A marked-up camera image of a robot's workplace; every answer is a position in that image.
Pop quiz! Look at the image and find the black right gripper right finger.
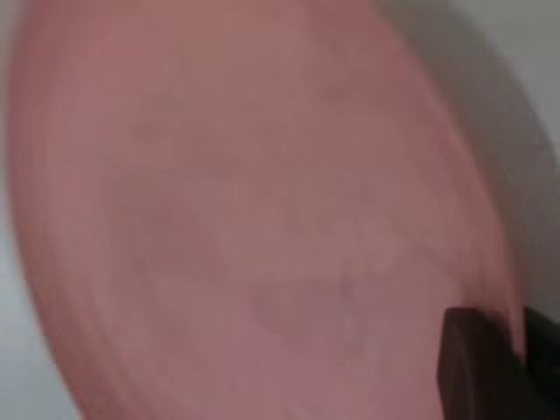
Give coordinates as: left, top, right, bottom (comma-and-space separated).
523, 306, 560, 391

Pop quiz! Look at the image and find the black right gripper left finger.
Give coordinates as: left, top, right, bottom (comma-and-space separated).
436, 306, 560, 420

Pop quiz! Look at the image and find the pink plate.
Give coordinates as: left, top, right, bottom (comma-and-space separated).
6, 0, 529, 420

